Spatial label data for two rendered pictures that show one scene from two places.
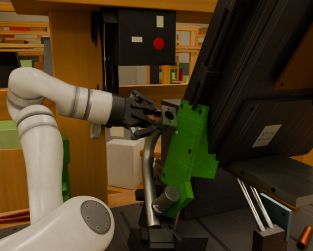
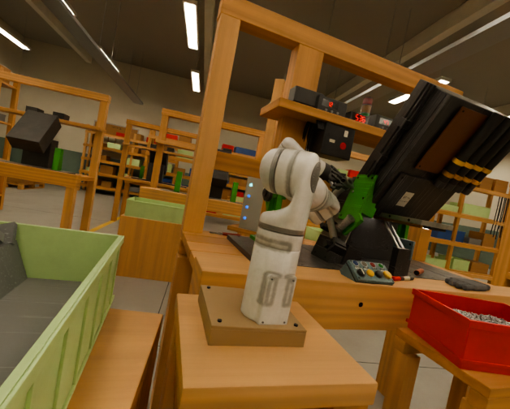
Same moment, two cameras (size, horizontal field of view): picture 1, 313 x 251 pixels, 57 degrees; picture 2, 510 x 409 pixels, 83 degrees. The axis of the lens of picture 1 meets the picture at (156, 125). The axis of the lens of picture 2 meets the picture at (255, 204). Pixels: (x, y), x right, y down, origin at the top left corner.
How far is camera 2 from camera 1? 0.69 m
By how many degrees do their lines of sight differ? 10
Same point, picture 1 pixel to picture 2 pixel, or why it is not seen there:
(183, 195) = (357, 219)
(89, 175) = not seen: hidden behind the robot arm
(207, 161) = (370, 207)
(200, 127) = (371, 185)
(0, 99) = (240, 161)
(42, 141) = not seen: hidden behind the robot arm
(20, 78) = (291, 141)
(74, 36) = (294, 133)
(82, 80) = not seen: hidden behind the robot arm
